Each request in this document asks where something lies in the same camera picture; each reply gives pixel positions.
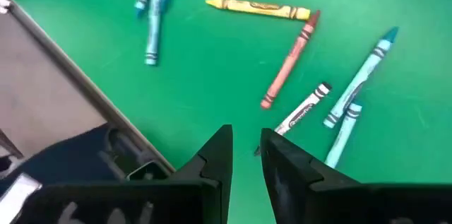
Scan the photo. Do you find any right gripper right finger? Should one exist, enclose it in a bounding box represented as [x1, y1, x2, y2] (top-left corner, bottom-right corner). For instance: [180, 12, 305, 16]
[260, 127, 452, 224]

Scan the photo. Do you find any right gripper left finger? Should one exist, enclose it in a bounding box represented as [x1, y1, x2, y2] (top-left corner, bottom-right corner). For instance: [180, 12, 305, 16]
[16, 124, 234, 224]

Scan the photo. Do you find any white crayon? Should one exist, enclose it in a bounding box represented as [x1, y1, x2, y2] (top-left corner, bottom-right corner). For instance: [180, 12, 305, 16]
[253, 81, 333, 158]

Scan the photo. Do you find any green table mat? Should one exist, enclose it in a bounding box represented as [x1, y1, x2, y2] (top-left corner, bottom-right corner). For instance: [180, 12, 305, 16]
[0, 0, 452, 224]

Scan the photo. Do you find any brown crayon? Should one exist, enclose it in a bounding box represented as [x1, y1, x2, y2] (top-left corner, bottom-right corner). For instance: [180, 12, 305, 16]
[260, 9, 322, 111]

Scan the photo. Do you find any white flat object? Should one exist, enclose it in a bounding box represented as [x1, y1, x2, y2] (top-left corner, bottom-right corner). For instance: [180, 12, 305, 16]
[0, 172, 43, 224]

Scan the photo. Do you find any yellow crayon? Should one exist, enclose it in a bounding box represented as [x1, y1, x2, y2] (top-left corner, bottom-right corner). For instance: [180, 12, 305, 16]
[204, 0, 312, 22]

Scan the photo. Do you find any black metal bracket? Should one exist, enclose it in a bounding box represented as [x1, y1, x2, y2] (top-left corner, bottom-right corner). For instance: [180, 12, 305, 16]
[0, 122, 174, 196]

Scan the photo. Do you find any black metal table frame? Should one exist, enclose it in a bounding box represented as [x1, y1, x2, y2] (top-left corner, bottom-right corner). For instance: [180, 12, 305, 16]
[0, 0, 177, 175]

